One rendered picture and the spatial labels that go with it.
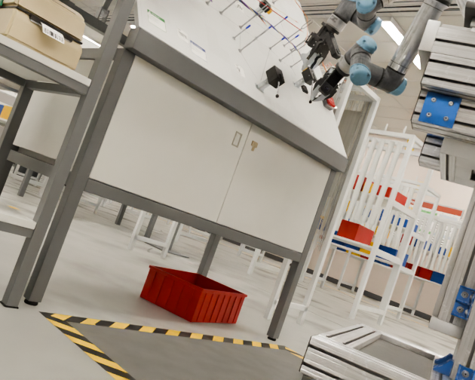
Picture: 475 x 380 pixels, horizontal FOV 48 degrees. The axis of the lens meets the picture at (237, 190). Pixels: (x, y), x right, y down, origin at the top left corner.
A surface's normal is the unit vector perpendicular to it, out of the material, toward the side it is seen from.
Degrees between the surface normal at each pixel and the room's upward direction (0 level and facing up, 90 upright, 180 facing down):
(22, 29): 90
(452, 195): 90
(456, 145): 90
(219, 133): 90
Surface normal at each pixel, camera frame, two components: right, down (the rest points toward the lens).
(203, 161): 0.67, 0.19
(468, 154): -0.36, -0.19
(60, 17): 0.78, -0.10
